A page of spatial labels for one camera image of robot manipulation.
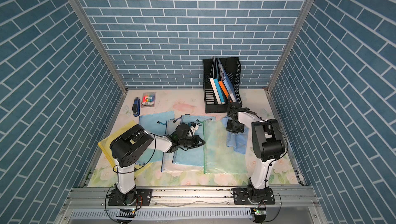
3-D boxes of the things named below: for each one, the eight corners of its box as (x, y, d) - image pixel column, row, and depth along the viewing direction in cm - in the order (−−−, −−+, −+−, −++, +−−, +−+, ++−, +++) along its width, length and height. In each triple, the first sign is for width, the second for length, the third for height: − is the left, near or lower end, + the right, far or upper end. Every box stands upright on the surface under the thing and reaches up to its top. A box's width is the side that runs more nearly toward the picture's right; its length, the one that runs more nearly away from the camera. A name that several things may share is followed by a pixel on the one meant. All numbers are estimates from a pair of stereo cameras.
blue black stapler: (134, 116, 106) (131, 112, 102) (136, 100, 116) (133, 95, 112) (139, 116, 107) (137, 111, 103) (141, 99, 117) (138, 95, 113)
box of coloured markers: (141, 107, 112) (140, 106, 110) (143, 94, 121) (142, 92, 119) (154, 106, 113) (154, 104, 111) (156, 93, 121) (155, 91, 120)
